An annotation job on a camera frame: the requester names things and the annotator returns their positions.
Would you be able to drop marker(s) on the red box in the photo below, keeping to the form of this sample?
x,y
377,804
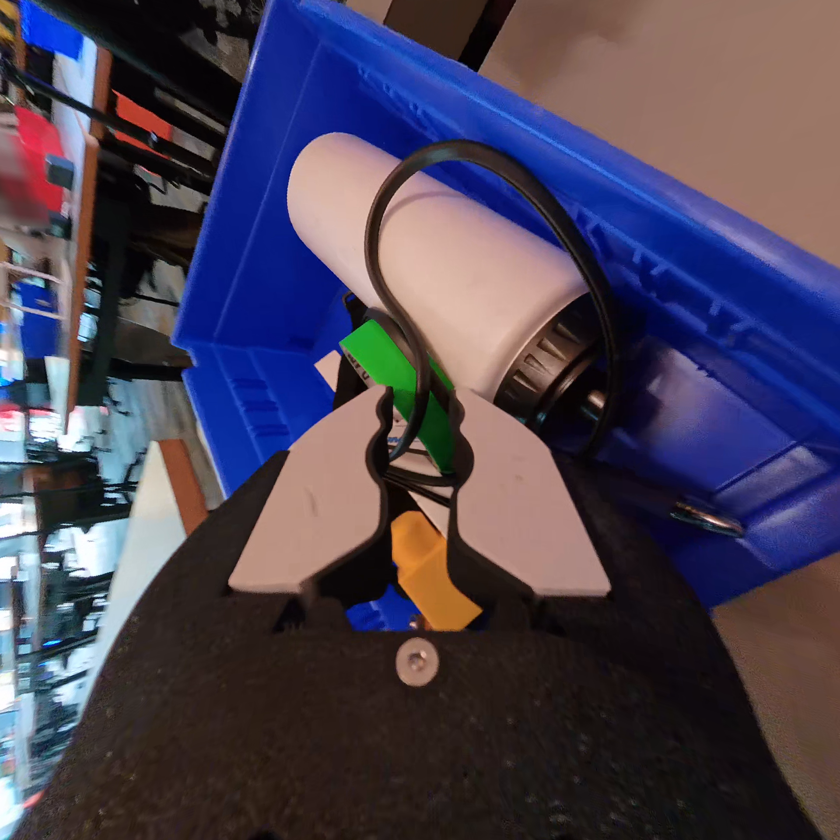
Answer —
x,y
29,164

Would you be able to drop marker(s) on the yellow plastic block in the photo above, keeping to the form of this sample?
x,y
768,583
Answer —
x,y
426,571

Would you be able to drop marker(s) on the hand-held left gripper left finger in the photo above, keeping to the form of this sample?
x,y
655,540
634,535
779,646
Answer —
x,y
315,512

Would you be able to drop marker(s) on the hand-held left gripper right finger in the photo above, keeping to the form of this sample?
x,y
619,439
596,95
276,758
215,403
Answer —
x,y
525,518

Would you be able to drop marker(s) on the blue plastic bin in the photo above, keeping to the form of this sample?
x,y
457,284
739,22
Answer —
x,y
689,295

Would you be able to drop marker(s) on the green tape roll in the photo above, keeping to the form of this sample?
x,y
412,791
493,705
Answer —
x,y
387,361

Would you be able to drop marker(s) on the white cylinder with black cap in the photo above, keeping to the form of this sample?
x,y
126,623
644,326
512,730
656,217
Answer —
x,y
446,262

